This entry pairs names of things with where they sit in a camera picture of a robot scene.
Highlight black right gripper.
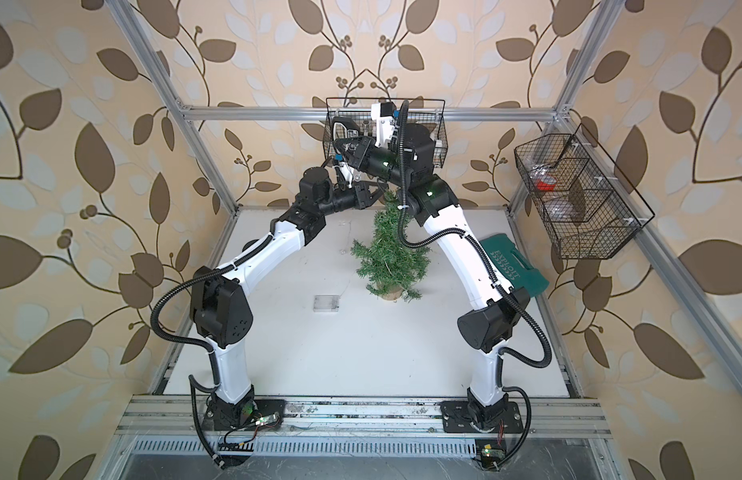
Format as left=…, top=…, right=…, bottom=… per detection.
left=340, top=136, right=417, bottom=192

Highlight small green christmas tree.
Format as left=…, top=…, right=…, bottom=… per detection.
left=350, top=192, right=430, bottom=302

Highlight clear wire string lights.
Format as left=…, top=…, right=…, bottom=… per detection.
left=318, top=209, right=358, bottom=297

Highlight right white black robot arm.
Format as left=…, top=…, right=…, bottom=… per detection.
left=327, top=102, right=552, bottom=432

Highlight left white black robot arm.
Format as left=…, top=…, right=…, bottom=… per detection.
left=150, top=167, right=386, bottom=432

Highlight clear battery box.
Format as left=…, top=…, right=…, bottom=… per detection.
left=313, top=295, right=340, bottom=313

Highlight green plastic tool case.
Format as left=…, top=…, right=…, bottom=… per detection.
left=480, top=233, right=549, bottom=297

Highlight red item in basket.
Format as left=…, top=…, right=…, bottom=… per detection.
left=529, top=167, right=557, bottom=192

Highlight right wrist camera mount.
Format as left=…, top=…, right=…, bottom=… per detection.
left=371, top=101, right=408, bottom=151

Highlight back black wire basket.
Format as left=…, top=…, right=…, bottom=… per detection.
left=322, top=96, right=448, bottom=168

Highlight aluminium frame post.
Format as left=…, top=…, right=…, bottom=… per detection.
left=105, top=1, right=238, bottom=216

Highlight side black wire basket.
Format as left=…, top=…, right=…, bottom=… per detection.
left=514, top=125, right=655, bottom=260

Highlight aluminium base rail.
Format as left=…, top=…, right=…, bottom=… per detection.
left=116, top=395, right=613, bottom=440

